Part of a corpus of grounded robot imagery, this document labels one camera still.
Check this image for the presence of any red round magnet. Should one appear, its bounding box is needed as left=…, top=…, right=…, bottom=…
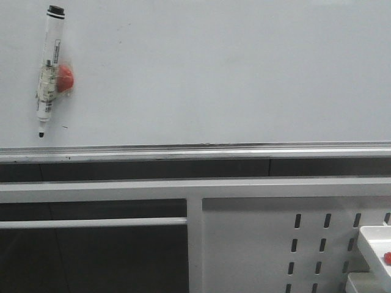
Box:
left=57, top=64, right=74, bottom=93

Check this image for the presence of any white whiteboard marker pen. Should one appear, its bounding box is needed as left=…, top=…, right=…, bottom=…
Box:
left=35, top=5, right=65, bottom=138

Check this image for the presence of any white whiteboard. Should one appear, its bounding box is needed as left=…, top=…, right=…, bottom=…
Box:
left=1, top=1, right=390, bottom=148

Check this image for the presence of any white perforated metal panel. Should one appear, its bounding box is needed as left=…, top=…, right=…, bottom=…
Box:
left=203, top=196, right=390, bottom=292

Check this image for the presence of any white plastic bin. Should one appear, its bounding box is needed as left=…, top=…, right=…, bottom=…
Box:
left=345, top=272, right=386, bottom=293
left=357, top=225, right=390, bottom=292

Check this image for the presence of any lower white plastic bin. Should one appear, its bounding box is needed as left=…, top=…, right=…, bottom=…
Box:
left=345, top=272, right=386, bottom=293

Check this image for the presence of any small red object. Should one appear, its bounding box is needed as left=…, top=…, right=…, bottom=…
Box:
left=383, top=251, right=391, bottom=266

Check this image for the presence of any white metal frame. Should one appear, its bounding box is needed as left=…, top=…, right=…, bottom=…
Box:
left=1, top=177, right=390, bottom=292

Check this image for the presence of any aluminium whiteboard tray rail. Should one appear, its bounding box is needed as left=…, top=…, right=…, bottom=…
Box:
left=1, top=142, right=390, bottom=164

